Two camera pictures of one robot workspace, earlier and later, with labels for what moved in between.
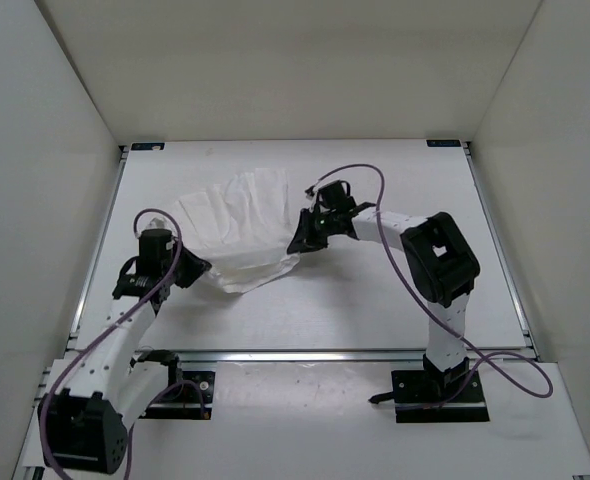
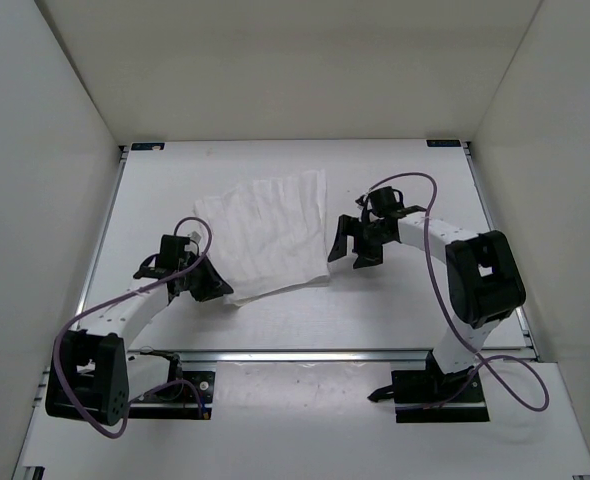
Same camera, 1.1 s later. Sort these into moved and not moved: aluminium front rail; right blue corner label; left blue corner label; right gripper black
Moved: right gripper black
Not moved: left blue corner label; aluminium front rail; right blue corner label
